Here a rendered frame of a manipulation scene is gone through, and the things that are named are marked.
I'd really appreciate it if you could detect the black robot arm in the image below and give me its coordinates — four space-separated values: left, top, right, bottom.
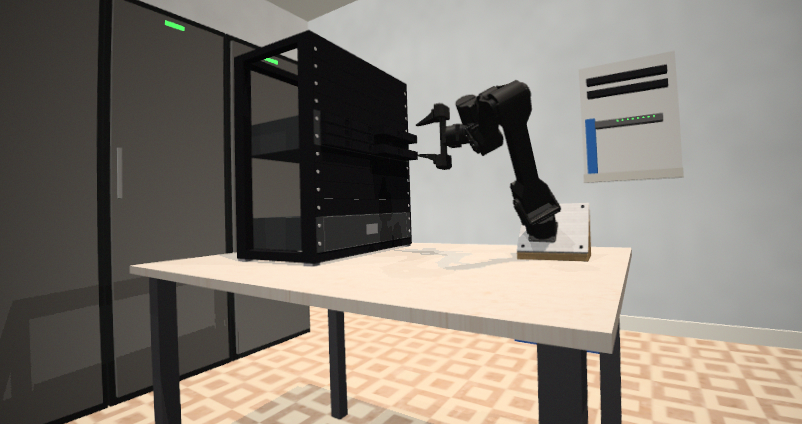
455 80 561 242

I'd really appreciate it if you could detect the black server rack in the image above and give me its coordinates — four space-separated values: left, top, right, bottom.
234 30 418 267

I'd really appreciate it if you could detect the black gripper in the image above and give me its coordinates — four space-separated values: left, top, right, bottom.
416 103 467 170

